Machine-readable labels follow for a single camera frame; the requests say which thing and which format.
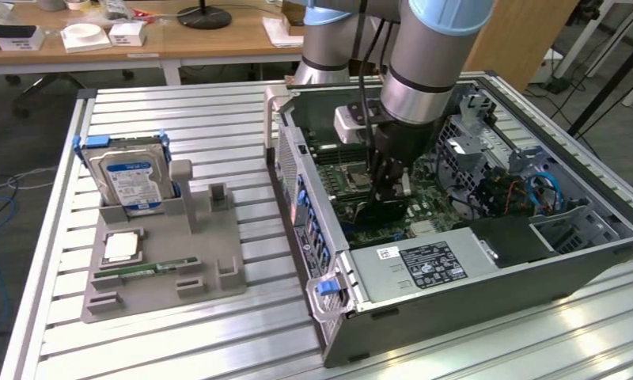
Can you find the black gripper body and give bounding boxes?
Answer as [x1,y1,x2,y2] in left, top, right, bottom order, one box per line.
[371,120,438,169]

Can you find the black graphics card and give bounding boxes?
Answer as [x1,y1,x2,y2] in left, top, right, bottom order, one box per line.
[346,197,406,234]

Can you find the CPU socket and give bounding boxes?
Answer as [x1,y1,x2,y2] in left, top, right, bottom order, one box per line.
[343,164,373,187]

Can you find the green motherboard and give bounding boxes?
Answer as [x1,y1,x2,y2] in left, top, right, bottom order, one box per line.
[307,138,470,246]

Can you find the silver chipset heatsink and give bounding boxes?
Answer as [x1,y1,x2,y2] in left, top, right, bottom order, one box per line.
[407,221,438,237]

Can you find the metal drive cage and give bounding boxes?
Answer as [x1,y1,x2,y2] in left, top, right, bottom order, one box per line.
[434,114,510,187]

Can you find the grey power supply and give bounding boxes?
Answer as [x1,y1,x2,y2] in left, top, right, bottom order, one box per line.
[346,227,502,304]

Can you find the white paper stack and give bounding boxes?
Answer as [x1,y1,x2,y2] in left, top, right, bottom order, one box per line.
[261,15,306,49]

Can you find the open black PC case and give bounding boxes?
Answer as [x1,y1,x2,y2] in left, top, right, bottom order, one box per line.
[270,77,633,369]

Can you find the grey disk bay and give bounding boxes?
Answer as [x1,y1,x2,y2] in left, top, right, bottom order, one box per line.
[526,205,621,254]

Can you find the black stand pole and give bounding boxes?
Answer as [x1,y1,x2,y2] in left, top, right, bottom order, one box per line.
[566,59,633,135]

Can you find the grey parts rack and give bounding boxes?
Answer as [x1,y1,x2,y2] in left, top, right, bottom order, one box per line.
[81,158,249,324]

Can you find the black round lamp base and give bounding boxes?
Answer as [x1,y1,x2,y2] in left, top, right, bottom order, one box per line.
[175,0,233,31]

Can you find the hard disk with blue caddy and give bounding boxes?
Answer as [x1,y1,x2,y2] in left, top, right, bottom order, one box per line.
[71,129,183,217]

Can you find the white table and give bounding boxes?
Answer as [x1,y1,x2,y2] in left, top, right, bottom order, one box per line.
[553,0,633,108]

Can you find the green RAM stick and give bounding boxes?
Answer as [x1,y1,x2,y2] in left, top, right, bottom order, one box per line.
[93,256,199,278]

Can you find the silver CPU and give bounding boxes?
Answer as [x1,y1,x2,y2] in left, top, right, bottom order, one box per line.
[102,233,143,262]

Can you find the white cardboard box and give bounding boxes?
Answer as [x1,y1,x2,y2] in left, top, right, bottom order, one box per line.
[107,21,149,48]

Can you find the wooden desk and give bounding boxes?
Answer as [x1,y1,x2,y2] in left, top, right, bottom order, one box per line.
[0,0,454,76]

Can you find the white square holder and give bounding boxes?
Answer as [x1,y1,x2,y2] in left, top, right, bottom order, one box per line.
[59,22,113,55]

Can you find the black office chair base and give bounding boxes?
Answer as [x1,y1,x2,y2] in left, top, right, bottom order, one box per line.
[3,70,135,118]

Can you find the white box with black top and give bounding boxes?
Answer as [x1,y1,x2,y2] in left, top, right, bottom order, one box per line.
[0,24,46,52]

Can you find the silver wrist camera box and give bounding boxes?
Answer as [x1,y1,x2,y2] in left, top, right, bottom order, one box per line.
[333,103,383,146]

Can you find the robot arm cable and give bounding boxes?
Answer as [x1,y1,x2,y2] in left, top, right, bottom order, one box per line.
[355,15,397,167]

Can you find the red wire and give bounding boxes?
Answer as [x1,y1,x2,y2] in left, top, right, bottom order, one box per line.
[498,180,523,217]

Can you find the grey corner bracket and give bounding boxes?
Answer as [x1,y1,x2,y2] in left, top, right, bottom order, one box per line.
[262,85,291,155]

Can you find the blue wire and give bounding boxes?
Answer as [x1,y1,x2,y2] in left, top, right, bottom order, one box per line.
[523,172,565,217]

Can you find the white floor cable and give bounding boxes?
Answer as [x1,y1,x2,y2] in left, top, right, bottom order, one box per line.
[0,165,58,191]

